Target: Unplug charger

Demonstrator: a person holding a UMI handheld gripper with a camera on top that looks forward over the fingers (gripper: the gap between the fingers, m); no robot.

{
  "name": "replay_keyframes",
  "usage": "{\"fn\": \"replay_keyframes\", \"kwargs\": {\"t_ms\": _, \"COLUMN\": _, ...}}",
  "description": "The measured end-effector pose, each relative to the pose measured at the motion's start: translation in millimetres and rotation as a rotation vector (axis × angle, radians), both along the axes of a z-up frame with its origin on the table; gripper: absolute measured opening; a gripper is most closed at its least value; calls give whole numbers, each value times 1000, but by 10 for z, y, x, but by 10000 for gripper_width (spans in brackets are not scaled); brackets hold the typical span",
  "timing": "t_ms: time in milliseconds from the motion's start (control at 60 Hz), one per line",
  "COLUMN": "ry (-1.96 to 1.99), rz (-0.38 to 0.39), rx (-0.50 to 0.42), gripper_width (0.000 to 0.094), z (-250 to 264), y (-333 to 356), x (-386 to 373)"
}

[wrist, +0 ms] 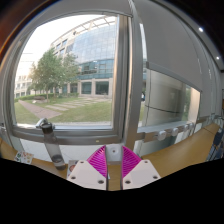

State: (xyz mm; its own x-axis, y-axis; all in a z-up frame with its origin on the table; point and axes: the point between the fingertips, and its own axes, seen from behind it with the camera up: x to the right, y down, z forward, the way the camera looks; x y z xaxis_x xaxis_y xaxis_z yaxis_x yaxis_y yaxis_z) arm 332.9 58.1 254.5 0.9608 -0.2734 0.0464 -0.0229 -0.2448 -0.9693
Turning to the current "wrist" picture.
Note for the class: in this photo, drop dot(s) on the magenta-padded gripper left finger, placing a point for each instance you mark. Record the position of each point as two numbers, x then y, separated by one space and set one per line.
87 175

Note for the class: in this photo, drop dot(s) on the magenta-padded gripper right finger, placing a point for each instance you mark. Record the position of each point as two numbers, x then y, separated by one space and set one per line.
140 175

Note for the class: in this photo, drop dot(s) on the small printed card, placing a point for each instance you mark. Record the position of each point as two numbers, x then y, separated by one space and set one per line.
24 157

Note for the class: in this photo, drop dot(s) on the green tree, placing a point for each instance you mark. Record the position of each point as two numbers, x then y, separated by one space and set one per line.
50 73

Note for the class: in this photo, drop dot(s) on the glass-fronted building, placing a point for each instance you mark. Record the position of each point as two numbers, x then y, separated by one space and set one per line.
95 56

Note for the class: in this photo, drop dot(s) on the grey roller blind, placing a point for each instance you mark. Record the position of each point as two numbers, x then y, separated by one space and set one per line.
166 36

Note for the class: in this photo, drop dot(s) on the row of white wall sockets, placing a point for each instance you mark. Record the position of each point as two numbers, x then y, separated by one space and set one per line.
161 135

